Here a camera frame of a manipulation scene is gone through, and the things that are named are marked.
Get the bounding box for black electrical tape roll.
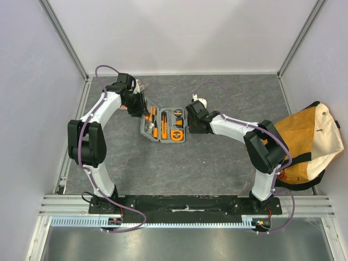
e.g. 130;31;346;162
173;109;183;117

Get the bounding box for grey plastic tool case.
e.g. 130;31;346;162
140;99;187;144

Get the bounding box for orange utility knife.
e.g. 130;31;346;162
161;111;167;140

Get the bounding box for orange handled small screwdriver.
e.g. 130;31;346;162
150;106;157;123

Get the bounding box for grey slotted cable duct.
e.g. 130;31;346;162
50;215;256;227

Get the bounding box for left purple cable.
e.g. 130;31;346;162
77;65;148;234

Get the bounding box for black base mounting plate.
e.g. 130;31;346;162
88;194;282;224

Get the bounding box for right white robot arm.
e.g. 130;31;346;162
186;106;290;214

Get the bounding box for orange tape measure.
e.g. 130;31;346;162
170;129;184;142

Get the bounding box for hex key set orange holder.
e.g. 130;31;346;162
175;117;184;128

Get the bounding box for aluminium frame rail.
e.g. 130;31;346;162
39;195;334;218

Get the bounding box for purple cable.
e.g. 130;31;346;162
77;65;148;234
191;81;296;235

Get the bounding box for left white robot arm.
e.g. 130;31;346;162
67;80;150;214

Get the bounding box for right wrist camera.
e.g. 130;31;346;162
185;94;209;119

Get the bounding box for orange pliers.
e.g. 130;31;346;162
144;109;154;133

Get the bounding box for orange red cardboard box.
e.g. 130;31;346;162
121;79;144;109

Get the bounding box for orange handled large screwdriver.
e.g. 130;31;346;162
152;121;158;139

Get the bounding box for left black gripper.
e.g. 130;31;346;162
123;91;150;119

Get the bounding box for tan canvas tool bag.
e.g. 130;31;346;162
274;101;344;191

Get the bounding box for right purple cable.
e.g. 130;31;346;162
191;81;296;235

